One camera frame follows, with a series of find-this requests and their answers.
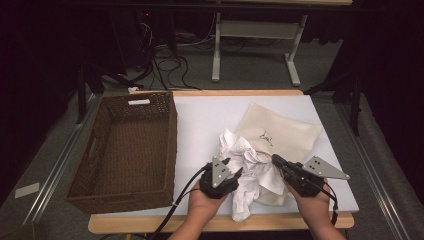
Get white tape strip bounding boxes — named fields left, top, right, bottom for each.
left=14, top=182, right=41, bottom=200

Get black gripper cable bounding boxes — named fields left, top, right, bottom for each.
left=322, top=181, right=340, bottom=226
left=146, top=164, right=210, bottom=240

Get black stand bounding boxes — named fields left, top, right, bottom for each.
left=75, top=63, right=134, bottom=125
left=303, top=64, right=365, bottom=136

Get white metal desk frame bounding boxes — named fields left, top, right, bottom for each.
left=211, top=11, right=310, bottom=87

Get brown woven basket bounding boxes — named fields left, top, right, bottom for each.
left=64, top=90, right=179, bottom=215

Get person's left hand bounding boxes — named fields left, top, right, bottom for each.
left=186, top=179, right=230, bottom=231

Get wooden table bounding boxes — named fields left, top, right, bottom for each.
left=88, top=89, right=355, bottom=234

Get person's right hand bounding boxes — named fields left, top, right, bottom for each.
left=284, top=181, right=335, bottom=231

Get beige drawstring laundry bag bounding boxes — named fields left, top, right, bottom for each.
left=234, top=102, right=324, bottom=206

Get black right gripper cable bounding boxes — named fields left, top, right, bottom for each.
left=322, top=181, right=340, bottom=226

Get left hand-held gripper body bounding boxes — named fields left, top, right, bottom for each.
left=199, top=155, right=241, bottom=200

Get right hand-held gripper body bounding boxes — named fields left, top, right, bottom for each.
left=283, top=155, right=351, bottom=198

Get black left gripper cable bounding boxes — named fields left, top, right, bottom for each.
left=146, top=164, right=210, bottom=240

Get white table mat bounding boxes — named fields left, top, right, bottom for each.
left=94, top=94, right=360, bottom=217

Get metal floor rail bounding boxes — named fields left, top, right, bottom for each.
left=22, top=93, right=101, bottom=225
left=333, top=102, right=412, bottom=240

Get black floor cables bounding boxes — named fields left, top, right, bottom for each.
left=133, top=13, right=202, bottom=92

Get white shirt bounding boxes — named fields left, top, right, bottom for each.
left=218, top=128, right=288, bottom=223

